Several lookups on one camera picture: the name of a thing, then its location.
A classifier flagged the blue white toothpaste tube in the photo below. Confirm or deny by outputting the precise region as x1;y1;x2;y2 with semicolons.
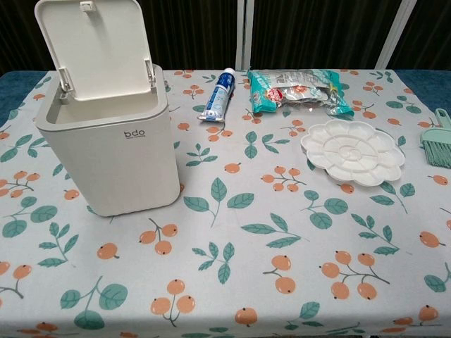
197;68;236;123

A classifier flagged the black curtain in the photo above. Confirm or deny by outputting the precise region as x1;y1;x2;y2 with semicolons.
0;0;451;79

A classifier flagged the teal snack bag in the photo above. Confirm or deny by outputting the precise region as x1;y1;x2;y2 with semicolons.
246;68;355;118

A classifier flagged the white plastic trash bin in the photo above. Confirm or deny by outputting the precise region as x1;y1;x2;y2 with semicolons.
33;63;183;218

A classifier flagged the dark blue table cover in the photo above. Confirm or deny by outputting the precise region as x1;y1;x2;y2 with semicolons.
0;70;54;128

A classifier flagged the green hand brush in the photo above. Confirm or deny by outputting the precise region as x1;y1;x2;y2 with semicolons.
419;108;451;168

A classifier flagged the white flower-shaped paint palette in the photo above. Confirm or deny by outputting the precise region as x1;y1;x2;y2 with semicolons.
299;118;404;187

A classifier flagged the white metal frame post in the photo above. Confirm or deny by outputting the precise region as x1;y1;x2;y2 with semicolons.
376;0;419;70
236;0;255;72

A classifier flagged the floral fruit-print tablecloth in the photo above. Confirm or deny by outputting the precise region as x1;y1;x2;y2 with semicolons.
0;68;451;338

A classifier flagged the white plastic bin lid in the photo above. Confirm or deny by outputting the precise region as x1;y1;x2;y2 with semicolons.
34;0;159;101

